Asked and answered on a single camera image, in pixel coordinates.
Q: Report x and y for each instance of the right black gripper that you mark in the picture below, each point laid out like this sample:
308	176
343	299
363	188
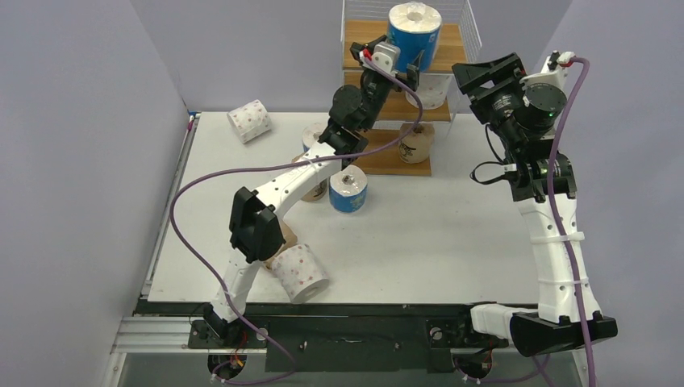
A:
490	81

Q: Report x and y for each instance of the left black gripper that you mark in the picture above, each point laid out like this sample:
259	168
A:
411	71

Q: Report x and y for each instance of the white floral roll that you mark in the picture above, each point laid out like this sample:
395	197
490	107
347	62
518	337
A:
300	273
433	90
250	121

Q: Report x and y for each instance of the blue roll front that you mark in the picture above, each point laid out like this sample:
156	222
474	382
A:
414	27

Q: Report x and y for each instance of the blue roll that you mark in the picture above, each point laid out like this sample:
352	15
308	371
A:
311	134
348	189
414	27

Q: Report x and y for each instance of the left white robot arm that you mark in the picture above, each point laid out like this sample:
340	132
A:
255	217

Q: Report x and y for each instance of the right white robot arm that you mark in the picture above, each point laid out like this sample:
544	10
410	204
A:
544	190

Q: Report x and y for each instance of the blue wrapped roll back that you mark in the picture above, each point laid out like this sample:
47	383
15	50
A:
311	134

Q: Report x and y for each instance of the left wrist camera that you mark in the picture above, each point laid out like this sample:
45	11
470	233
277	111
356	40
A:
387	52

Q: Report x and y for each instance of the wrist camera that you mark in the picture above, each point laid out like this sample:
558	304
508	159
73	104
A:
553	72
387	52

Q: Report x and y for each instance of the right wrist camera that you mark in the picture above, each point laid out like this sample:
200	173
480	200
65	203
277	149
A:
553	72

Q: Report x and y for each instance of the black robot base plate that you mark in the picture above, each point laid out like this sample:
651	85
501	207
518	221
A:
349	337

